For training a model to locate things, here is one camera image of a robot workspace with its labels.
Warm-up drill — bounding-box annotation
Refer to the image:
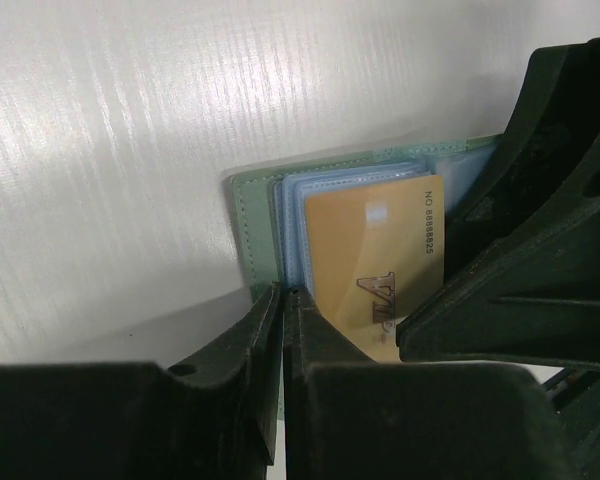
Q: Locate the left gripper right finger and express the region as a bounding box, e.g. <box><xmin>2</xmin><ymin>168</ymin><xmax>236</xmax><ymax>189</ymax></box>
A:
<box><xmin>283</xmin><ymin>288</ymin><xmax>579</xmax><ymax>479</ymax></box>

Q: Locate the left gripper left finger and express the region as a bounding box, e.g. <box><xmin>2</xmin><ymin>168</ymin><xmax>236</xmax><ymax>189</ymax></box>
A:
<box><xmin>0</xmin><ymin>284</ymin><xmax>281</xmax><ymax>479</ymax></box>

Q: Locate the green leather card holder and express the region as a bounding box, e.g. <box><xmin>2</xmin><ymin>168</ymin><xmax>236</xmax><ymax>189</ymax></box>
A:
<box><xmin>228</xmin><ymin>133</ymin><xmax>504</xmax><ymax>416</ymax></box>

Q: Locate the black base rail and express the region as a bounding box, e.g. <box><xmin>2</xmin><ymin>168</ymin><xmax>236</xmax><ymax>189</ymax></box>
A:
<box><xmin>544</xmin><ymin>369</ymin><xmax>600</xmax><ymax>479</ymax></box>

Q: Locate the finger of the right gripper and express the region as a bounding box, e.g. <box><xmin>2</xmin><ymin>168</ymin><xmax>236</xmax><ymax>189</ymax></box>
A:
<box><xmin>445</xmin><ymin>38</ymin><xmax>600</xmax><ymax>282</ymax></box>
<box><xmin>399</xmin><ymin>133</ymin><xmax>600</xmax><ymax>371</ymax></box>

